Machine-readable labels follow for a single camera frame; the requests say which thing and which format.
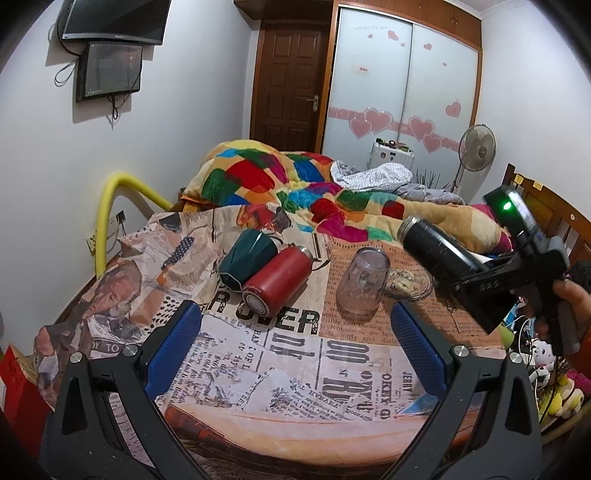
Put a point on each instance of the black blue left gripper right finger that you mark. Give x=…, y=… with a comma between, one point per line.
x=485, y=424

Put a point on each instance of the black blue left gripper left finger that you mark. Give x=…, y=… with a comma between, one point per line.
x=106, y=424

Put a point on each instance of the black thermos bottle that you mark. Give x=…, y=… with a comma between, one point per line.
x=441, y=255

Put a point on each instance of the clear plastic cup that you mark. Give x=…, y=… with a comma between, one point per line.
x=361, y=288

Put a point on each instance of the person's right hand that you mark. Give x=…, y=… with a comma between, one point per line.
x=579, y=300

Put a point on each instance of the wooden bed headboard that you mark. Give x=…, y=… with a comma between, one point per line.
x=555, y=216

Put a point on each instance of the red box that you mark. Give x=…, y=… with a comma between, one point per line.
x=21, y=402

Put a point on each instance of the plush toys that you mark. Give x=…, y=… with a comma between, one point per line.
x=558, y=389

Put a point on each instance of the round glass lid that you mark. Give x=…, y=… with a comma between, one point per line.
x=408, y=284

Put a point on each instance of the standing electric fan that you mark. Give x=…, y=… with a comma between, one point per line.
x=476, y=151

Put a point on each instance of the grey white crumpled cloth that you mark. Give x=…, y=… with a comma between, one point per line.
x=390, y=177

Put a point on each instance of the newspaper print bed sheet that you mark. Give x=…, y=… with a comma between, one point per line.
x=307, y=386

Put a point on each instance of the small white cabinet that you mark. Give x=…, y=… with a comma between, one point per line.
x=384, y=151

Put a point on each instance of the dark green ceramic mug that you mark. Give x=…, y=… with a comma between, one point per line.
x=250, y=253

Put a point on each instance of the red thermos bottle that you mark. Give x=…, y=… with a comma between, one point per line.
x=269, y=289

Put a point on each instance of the frosted wardrobe with hearts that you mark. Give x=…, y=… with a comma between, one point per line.
x=397, y=80

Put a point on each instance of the colourful patchwork blanket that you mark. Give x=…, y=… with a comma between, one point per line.
x=260, y=179

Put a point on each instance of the dark brown wooden door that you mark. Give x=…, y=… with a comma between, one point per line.
x=287, y=84

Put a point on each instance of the yellow padded bed rail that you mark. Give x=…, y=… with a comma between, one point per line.
x=121, y=190

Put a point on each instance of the wall power socket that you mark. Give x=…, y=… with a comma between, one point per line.
x=92, y=242

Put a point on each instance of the small black wall monitor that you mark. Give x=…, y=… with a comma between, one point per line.
x=107, y=69

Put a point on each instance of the wall mounted black television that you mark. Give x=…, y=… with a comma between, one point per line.
x=133, y=21

